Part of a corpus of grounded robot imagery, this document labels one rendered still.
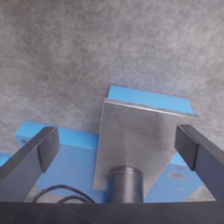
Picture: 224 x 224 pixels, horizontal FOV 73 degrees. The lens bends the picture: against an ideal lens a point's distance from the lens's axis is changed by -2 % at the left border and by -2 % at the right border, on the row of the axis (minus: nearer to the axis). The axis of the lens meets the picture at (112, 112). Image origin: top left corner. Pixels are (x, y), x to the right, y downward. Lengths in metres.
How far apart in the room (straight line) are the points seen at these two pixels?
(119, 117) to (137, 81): 0.19
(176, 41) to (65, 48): 0.45
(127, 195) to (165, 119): 0.45
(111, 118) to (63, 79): 0.31
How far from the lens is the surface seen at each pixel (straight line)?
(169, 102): 0.75
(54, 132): 0.16
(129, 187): 0.92
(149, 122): 0.69
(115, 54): 0.69
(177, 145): 0.17
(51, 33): 0.74
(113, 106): 0.64
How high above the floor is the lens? 0.64
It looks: 49 degrees down
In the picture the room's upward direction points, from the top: 170 degrees counter-clockwise
